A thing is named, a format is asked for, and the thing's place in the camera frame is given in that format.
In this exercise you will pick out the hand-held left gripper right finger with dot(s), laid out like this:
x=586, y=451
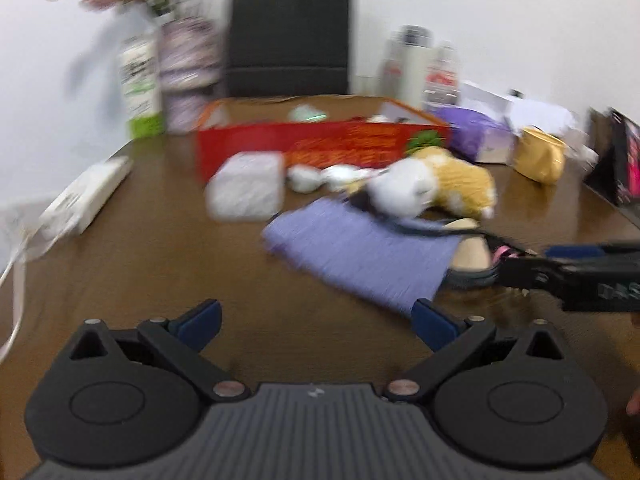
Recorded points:
x=432, y=325

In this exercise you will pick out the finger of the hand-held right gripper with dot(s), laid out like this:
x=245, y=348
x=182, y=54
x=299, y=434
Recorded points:
x=530, y=272
x=575, y=251

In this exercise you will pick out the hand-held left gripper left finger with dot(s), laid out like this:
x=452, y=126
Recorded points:
x=200, y=322

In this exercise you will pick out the beige dark-rimmed object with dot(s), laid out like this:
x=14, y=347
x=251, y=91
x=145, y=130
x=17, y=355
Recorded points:
x=472, y=257

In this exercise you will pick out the purple cloth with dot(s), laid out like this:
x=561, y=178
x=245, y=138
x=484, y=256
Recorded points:
x=360, y=250

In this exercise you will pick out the white yellow plush toy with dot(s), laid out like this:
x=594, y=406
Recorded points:
x=430, y=185

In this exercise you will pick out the red cardboard box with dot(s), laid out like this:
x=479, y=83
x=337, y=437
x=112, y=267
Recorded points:
x=340, y=142

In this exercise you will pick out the brown wooden desk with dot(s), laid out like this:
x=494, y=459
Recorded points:
x=150, y=260

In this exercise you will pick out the black pink box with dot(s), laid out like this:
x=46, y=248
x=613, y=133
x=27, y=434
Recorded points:
x=617, y=160

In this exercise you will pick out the white tissue pack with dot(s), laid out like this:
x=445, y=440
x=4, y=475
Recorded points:
x=245, y=187

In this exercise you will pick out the purple tissue pack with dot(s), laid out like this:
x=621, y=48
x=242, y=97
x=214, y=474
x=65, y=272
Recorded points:
x=475, y=132

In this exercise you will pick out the white power strip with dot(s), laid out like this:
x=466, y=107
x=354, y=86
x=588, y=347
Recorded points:
x=85, y=195

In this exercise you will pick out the white cardboard box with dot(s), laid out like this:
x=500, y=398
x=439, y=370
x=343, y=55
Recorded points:
x=485, y=97

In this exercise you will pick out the clear water bottle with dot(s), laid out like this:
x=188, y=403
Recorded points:
x=442, y=77

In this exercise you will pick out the pale green packet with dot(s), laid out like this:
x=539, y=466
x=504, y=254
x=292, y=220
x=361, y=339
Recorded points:
x=307, y=114

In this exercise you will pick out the white thermos flask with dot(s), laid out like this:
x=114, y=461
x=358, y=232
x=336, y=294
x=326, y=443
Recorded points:
x=407, y=70

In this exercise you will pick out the white green milk carton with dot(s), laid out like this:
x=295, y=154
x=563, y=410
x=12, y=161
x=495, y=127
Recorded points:
x=142, y=90

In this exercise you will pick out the pink mottled vase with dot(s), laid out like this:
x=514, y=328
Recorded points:
x=190, y=70

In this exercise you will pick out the black paper bag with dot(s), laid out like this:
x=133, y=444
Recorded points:
x=290, y=35

